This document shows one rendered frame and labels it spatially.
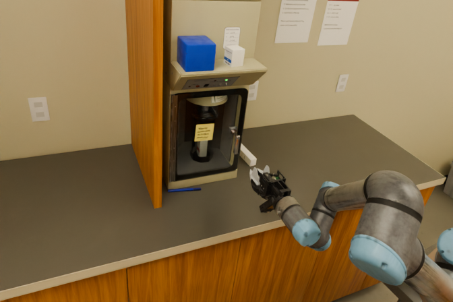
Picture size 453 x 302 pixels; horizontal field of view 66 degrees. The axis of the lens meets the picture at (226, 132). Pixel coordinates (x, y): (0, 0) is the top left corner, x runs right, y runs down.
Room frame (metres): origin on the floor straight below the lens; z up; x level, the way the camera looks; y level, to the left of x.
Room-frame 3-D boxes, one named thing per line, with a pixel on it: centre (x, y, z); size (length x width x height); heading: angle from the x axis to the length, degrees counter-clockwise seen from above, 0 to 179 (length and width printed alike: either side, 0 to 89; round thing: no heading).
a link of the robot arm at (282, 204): (0.86, -0.22, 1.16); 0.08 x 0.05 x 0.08; 117
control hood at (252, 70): (1.17, 0.05, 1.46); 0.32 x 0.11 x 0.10; 117
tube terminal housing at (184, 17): (1.33, 0.13, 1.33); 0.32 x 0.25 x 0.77; 117
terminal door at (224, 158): (1.21, 0.07, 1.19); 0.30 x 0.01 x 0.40; 116
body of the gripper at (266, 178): (0.94, -0.19, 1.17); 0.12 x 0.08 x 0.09; 27
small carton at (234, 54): (1.19, 0.00, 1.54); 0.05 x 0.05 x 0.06; 35
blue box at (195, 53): (1.12, 0.13, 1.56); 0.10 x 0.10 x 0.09; 27
